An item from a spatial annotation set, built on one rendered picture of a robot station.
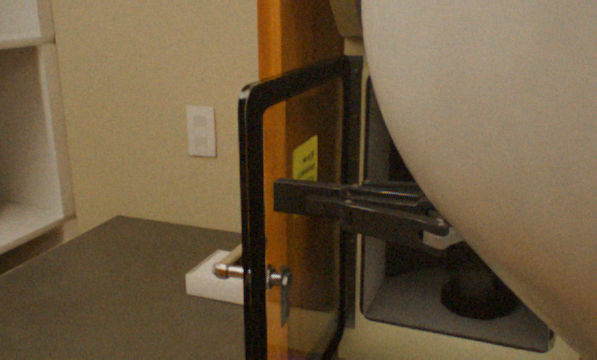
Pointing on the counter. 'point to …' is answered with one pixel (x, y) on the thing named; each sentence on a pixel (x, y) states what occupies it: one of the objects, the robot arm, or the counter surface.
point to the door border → (255, 185)
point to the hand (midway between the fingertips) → (310, 198)
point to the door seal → (263, 183)
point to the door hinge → (353, 184)
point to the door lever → (230, 265)
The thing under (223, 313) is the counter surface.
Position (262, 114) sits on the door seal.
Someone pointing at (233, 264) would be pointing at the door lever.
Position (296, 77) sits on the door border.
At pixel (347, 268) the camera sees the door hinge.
